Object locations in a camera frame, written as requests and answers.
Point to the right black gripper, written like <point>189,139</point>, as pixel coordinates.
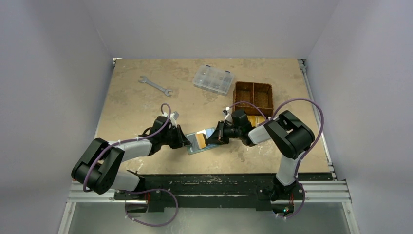
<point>220,132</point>

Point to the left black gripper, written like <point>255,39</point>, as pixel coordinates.
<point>181,141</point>

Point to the gold credit card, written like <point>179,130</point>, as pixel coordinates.
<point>201,137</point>

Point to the brown woven basket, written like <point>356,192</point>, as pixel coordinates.
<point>256,99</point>

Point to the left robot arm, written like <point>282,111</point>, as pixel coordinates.
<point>98,169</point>

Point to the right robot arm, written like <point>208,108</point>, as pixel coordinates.
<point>291,136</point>

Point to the clear plastic organizer box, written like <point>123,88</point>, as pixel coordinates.
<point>213,79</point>

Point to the silver open-end wrench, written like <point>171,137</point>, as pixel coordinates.
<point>145,80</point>

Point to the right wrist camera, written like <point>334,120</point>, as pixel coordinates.
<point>227,114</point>

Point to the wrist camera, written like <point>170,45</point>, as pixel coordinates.
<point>227,114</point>
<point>173,118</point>

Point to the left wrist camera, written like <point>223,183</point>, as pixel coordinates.
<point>173,118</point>

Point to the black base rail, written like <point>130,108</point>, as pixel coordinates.
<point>237,191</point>

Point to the aluminium frame rail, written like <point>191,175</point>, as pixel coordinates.
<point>332,186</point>

